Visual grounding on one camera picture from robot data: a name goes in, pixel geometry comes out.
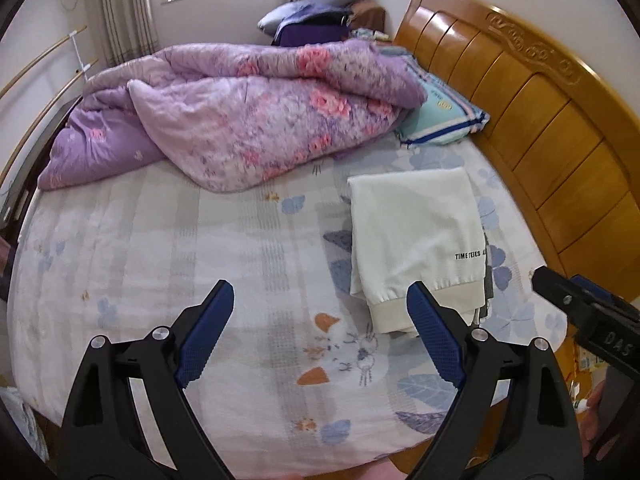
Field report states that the teal striped pillow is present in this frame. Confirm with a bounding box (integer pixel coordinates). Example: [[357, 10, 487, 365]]
[[395, 55, 490, 145]]

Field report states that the wooden bed headboard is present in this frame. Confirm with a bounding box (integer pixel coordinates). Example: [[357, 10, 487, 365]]
[[395, 0, 639, 300]]

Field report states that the purple floral quilt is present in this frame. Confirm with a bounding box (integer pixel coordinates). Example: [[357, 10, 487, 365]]
[[37, 39, 427, 193]]

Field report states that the person's right hand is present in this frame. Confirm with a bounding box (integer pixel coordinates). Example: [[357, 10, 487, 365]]
[[579, 380, 605, 457]]

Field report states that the grey checkered garment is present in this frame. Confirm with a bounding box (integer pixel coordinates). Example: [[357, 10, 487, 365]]
[[476, 235, 494, 322]]

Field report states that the dark blue pillow pile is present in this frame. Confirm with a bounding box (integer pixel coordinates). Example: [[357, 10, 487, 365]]
[[257, 0, 359, 48]]

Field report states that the white patterned bed sheet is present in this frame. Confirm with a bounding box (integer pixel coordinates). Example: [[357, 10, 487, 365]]
[[8, 136, 567, 479]]

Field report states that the cream white snap jacket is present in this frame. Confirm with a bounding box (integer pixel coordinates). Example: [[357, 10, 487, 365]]
[[348, 168, 487, 336]]

